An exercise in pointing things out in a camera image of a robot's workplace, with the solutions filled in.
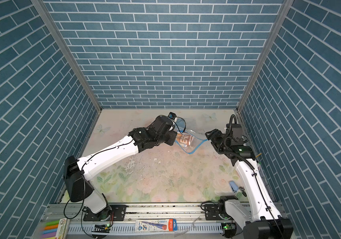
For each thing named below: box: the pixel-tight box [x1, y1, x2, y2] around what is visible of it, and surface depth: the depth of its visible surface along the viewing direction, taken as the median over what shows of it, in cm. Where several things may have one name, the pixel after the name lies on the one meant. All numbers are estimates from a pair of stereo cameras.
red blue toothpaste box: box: [134, 218, 178, 233], surface depth 71 cm
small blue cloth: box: [229, 180, 239, 193], surface depth 82 cm
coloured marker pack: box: [41, 218, 71, 239], surface depth 69 cm
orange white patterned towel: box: [176, 133, 192, 147], surface depth 89 cm
